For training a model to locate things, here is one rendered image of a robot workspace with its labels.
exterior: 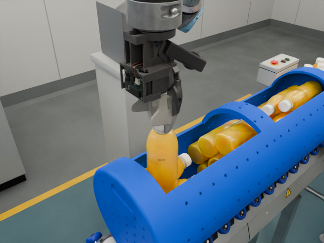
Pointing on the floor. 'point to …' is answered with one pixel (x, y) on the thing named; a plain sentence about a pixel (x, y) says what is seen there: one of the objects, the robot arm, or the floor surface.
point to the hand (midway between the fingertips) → (162, 121)
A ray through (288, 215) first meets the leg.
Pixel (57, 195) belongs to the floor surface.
